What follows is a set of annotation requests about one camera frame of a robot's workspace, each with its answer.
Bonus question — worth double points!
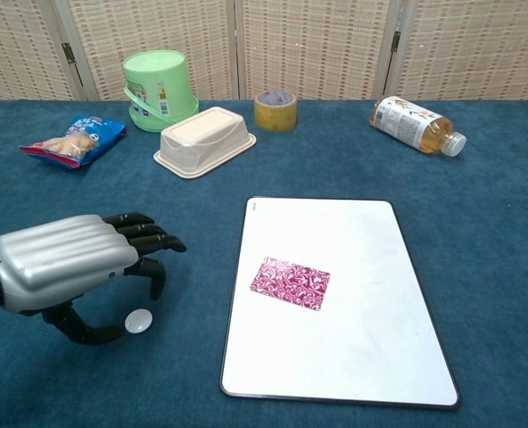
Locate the white rectangular board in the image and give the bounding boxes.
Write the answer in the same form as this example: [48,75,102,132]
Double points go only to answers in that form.
[219,196,462,410]

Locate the beige plastic food container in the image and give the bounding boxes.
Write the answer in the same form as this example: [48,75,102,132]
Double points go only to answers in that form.
[153,105,258,180]

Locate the blue felt table cloth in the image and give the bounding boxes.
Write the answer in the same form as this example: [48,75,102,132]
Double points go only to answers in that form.
[0,98,528,428]

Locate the bamboo folding screen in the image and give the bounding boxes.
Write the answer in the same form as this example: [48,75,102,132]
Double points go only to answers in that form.
[0,0,528,106]

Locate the small white round disc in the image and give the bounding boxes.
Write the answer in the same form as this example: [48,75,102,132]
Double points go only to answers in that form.
[124,309,153,335]

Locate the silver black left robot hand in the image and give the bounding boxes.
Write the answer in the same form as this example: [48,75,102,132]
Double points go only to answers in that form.
[0,212,188,347]

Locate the pink white patterned card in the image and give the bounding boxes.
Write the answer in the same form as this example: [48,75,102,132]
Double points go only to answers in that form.
[249,256,332,312]

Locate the yellow tape roll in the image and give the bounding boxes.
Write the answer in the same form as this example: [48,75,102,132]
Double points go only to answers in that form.
[253,90,299,133]

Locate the tea bottle with label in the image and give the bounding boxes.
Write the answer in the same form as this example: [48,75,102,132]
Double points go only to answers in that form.
[369,95,467,158]

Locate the blue snack bag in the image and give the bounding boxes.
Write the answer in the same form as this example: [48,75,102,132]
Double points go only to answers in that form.
[18,115,129,170]

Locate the green plastic bucket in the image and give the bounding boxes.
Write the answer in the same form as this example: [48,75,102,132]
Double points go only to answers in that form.
[121,49,200,134]

